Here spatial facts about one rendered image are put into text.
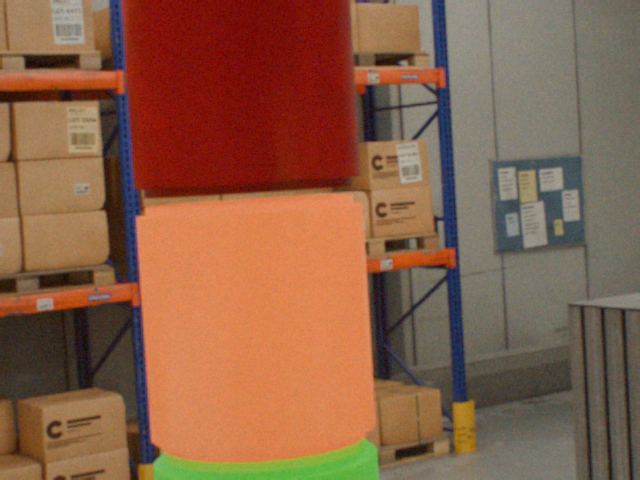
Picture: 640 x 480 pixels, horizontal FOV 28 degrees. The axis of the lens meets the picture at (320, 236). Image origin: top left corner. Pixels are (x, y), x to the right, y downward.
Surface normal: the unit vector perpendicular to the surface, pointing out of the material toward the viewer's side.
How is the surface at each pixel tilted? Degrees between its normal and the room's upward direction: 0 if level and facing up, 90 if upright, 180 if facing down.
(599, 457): 90
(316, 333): 90
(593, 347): 90
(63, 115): 88
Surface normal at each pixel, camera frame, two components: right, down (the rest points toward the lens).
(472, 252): 0.55, 0.01
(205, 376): -0.38, 0.07
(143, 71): -0.79, 0.08
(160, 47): -0.61, 0.08
